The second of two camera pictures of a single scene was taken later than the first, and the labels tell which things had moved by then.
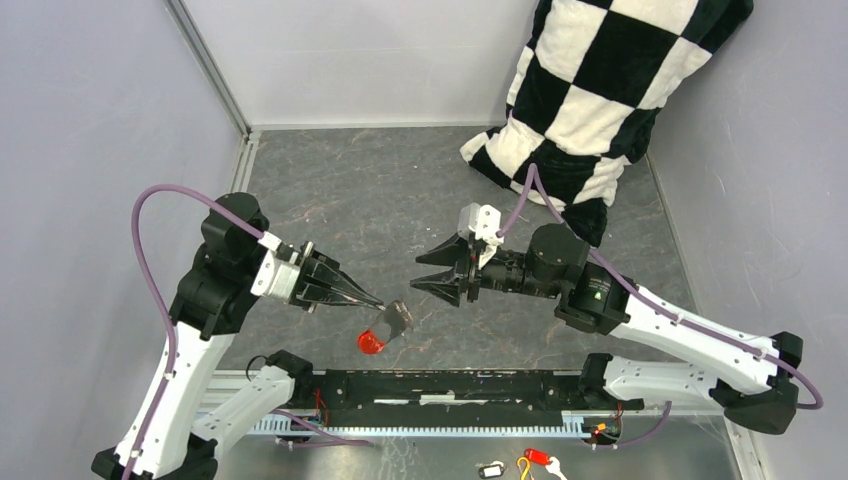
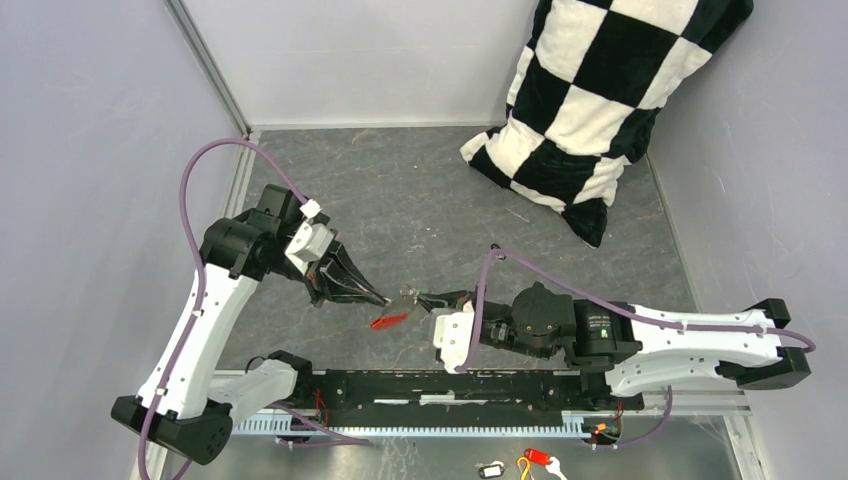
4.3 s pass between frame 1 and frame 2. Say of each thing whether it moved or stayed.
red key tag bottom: stayed
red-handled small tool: moved
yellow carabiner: stayed
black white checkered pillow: stayed
